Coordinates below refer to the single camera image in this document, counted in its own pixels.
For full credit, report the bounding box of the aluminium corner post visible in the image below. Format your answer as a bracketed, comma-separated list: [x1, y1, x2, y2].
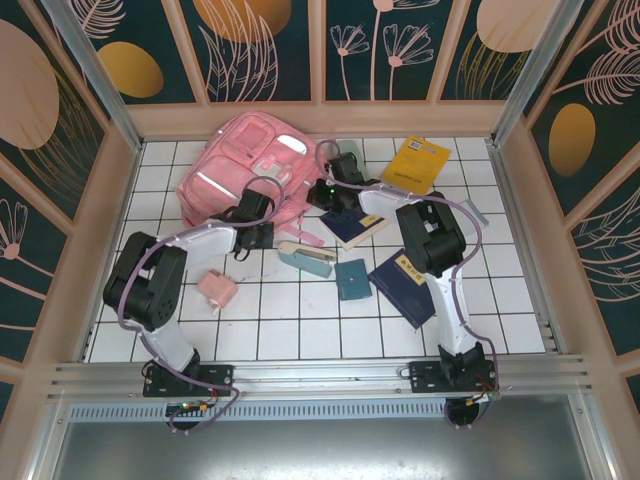
[39, 0, 145, 154]
[489, 0, 599, 146]

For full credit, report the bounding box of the small thick navy book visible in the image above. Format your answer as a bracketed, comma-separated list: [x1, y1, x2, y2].
[318, 207, 390, 252]

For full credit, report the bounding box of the large navy book yellow label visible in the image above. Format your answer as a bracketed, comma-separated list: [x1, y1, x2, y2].
[367, 249, 436, 330]

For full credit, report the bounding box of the teal snap wallet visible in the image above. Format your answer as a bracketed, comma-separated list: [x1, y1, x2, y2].
[333, 259, 374, 302]

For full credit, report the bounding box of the beige and teal stapler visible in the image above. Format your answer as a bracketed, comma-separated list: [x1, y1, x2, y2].
[277, 239, 339, 280]

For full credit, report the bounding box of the aluminium mounting rail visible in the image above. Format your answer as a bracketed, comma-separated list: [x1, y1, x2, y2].
[47, 355, 596, 401]

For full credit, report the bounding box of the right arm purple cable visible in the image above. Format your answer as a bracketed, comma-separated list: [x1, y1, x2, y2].
[316, 139, 502, 431]

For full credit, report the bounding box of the pink student backpack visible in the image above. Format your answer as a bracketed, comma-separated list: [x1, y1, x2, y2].
[174, 112, 326, 249]

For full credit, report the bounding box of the slotted metal cable duct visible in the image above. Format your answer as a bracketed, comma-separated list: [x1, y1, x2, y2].
[67, 403, 576, 421]

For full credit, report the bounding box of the grey metal sheet panel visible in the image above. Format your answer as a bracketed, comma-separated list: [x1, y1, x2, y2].
[49, 394, 611, 480]

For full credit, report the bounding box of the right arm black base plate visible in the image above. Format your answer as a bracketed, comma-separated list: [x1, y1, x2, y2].
[408, 359, 501, 396]

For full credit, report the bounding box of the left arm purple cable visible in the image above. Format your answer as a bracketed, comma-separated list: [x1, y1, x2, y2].
[117, 174, 281, 436]

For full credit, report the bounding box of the yellow paperback book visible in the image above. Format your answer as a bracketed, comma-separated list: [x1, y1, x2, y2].
[382, 134, 452, 195]

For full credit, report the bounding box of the aluminium side rail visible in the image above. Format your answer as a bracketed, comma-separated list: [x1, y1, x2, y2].
[487, 139, 569, 356]

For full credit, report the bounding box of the small pink box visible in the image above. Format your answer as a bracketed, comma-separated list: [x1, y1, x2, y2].
[196, 268, 238, 315]

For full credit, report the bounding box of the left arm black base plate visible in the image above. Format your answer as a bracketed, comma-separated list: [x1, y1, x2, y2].
[143, 363, 236, 399]

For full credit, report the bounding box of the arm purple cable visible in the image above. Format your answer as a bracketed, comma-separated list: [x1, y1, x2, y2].
[316, 139, 502, 431]
[117, 174, 281, 436]

